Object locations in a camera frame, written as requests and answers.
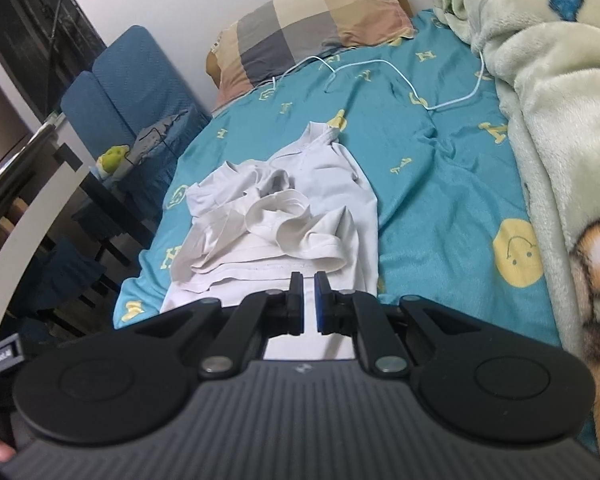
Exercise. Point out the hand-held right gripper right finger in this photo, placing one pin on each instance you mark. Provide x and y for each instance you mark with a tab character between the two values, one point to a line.
322	305

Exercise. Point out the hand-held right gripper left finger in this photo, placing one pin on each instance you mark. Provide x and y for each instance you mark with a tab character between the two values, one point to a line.
298	305

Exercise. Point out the white t-shirt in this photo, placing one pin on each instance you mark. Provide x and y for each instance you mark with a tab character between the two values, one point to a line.
320	195

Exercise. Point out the dark blue covered chair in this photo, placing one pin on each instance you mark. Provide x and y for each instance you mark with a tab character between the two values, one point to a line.
65	270

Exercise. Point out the teal printed bed sheet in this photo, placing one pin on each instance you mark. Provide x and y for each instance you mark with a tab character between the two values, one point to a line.
430	185

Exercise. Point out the dark desk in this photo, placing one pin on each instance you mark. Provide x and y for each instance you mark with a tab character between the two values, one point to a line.
10	180

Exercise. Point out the grey cloth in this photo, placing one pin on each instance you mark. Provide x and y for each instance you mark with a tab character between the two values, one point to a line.
150	140

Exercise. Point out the green plush toy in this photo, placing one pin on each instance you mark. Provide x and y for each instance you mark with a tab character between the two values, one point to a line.
112	157

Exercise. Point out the gold refrigerator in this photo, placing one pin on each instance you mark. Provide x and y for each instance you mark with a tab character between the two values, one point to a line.
0	120

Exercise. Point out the brown pillow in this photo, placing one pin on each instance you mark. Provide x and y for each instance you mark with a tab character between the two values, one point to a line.
212	67

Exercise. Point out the plaid pillow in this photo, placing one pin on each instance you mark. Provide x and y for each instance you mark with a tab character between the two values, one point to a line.
300	25

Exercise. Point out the pale green fleece blanket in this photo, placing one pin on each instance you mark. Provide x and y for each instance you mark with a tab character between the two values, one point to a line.
570	110

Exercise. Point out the dark window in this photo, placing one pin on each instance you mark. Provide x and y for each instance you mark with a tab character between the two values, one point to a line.
40	35

